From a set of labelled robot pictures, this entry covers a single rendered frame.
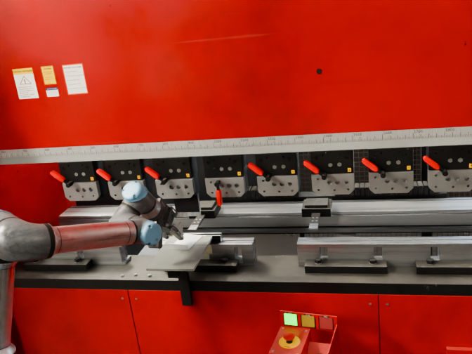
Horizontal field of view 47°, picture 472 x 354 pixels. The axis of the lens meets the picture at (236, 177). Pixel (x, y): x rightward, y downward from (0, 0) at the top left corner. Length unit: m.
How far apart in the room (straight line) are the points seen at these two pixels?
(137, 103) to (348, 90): 0.76
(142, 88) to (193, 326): 0.95
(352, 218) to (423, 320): 0.51
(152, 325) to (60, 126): 0.88
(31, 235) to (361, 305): 1.18
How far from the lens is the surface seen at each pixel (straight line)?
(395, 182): 1.98
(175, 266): 1.98
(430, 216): 2.34
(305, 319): 1.94
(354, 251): 2.10
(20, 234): 1.53
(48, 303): 2.47
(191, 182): 2.07
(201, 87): 1.96
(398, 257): 2.11
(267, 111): 1.92
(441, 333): 2.15
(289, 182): 2.00
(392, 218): 2.33
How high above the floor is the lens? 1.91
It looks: 19 degrees down
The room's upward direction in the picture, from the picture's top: 7 degrees counter-clockwise
